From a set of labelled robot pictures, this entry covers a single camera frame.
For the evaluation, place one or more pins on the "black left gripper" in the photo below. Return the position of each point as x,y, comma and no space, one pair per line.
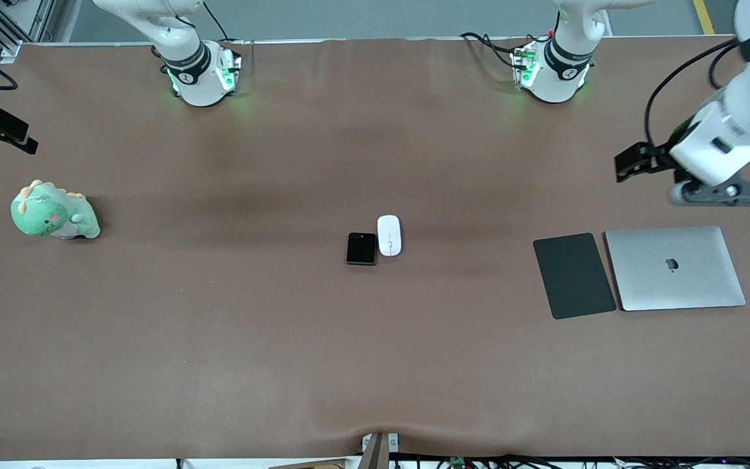
656,159

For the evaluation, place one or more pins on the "white computer mouse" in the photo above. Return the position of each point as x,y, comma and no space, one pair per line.
389,236

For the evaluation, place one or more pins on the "black phone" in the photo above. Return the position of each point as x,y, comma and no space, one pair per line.
361,249

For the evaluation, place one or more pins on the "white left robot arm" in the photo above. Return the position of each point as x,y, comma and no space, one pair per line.
554,78

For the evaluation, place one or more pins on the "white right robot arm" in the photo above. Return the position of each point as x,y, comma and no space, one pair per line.
199,78

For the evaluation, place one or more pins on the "black mouse pad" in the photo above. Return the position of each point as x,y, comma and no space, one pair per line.
574,276

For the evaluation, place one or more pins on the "green dinosaur plush toy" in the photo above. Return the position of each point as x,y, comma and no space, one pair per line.
49,215

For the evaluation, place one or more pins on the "silver closed laptop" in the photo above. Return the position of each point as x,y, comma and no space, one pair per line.
674,268

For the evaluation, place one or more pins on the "brown table cover mat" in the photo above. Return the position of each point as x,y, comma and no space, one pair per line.
375,358

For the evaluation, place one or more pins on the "small metal bracket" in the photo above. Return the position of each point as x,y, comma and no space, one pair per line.
366,443
393,443

